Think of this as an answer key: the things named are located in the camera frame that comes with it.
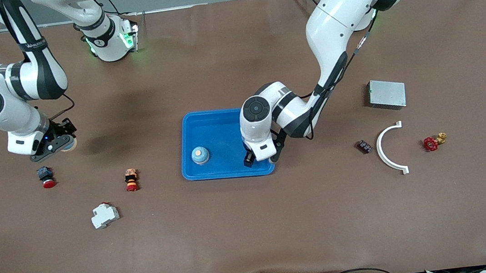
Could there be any black right base cable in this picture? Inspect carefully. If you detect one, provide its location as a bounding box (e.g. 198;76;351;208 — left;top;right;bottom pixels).
93;0;140;32

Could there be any brass valve with red handwheel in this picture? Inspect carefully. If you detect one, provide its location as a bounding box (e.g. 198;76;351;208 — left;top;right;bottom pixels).
422;132;449;153

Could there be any light blue desk bell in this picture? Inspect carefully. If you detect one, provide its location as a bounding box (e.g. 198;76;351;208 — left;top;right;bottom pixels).
190;146;211;167
60;136;79;154

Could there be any blue plastic tray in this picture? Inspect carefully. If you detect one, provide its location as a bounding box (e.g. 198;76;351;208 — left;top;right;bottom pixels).
175;103;278;184

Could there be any red yellow emergency stop button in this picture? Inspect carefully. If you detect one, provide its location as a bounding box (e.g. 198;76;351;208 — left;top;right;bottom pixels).
123;168;140;192

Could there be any red pushbutton with dark body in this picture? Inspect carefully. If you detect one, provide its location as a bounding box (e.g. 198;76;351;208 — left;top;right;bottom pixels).
36;165;58;190

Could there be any white circuit breaker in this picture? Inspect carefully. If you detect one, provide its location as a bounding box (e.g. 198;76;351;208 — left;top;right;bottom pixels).
89;201;121;231

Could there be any white curved plastic bracket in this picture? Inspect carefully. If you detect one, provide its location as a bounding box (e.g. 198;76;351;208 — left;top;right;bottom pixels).
373;121;410;177

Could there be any grey metal box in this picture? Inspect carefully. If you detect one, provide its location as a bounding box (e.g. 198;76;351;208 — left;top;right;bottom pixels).
366;76;408;114

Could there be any dark brown cylindrical capacitor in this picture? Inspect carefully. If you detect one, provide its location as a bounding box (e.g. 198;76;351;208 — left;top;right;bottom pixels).
355;139;374;155

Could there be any brown table mat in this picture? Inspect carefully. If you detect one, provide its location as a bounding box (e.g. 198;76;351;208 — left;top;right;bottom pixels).
0;0;486;273

